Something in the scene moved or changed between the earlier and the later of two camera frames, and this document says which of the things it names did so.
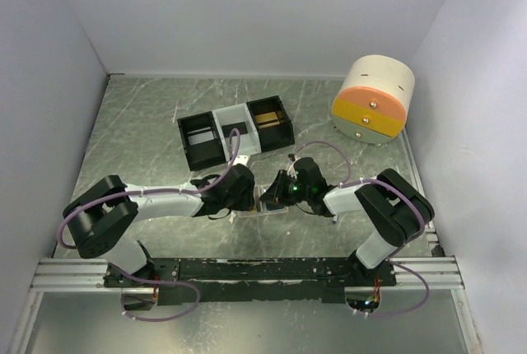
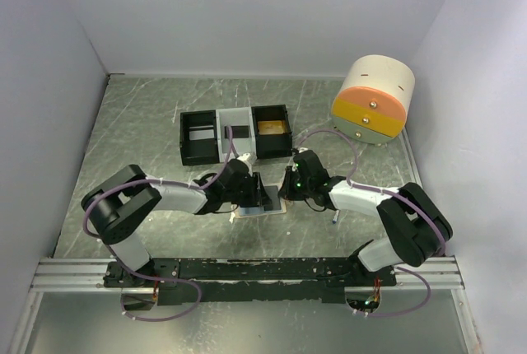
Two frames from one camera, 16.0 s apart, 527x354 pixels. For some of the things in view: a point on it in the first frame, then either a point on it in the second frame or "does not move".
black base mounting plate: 250,279 does not move
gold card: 267,119 to 270,127
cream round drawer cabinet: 374,99 does not move
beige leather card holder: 263,207 does not move
